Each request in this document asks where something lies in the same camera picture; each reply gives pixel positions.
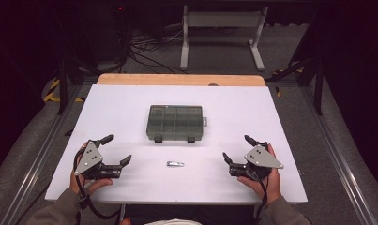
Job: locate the yellow black hazard tape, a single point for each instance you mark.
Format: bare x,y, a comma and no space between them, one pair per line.
52,93

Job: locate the silver nail clipper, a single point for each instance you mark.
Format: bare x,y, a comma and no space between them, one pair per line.
175,163

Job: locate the white board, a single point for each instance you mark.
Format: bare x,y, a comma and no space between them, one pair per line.
121,106

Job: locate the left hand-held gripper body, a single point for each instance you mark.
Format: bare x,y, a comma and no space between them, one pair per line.
89,157

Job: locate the black metal stand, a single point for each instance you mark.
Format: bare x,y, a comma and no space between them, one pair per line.
63,87
318,84

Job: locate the person's left hand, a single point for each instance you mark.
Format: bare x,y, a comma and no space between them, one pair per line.
94,185

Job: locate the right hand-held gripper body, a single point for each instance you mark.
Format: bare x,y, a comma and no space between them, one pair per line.
261,158

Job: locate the person's white clothing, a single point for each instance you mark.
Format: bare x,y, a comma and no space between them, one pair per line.
174,222

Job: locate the white metal stand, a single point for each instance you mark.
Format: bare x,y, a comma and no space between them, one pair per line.
222,19

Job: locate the wooden table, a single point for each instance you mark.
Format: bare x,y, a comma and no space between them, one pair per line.
177,79

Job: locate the person's right hand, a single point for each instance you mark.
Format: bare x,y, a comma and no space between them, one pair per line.
269,187

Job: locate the grey plastic compartment box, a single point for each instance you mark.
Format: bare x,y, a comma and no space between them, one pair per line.
174,122

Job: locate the aluminium floor rail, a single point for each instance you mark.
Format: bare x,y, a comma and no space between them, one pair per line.
36,162
340,162

